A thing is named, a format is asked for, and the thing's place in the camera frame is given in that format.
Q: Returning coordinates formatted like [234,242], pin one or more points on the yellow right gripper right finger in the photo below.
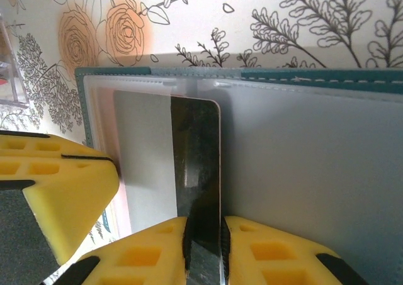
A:
[267,260]

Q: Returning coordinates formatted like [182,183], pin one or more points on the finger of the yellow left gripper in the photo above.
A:
[72,197]

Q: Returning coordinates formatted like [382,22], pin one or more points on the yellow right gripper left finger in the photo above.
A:
[141,260]

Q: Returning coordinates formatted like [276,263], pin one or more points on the teal card holder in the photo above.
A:
[299,171]

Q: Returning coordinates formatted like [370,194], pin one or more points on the red credit card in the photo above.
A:
[195,159]

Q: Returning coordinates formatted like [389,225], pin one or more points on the floral table cover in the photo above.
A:
[220,14]

